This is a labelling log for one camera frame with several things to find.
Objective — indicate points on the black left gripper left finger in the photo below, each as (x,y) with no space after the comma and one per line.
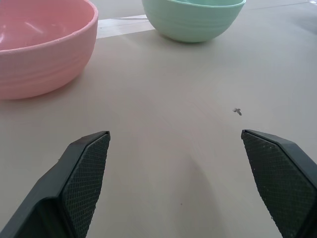
(74,181)

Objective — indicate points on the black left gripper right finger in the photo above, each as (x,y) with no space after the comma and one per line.
(282,178)

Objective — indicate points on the pink plastic bowl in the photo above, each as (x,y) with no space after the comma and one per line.
(44,57)

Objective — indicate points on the green plastic bowl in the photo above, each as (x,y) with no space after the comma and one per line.
(193,22)

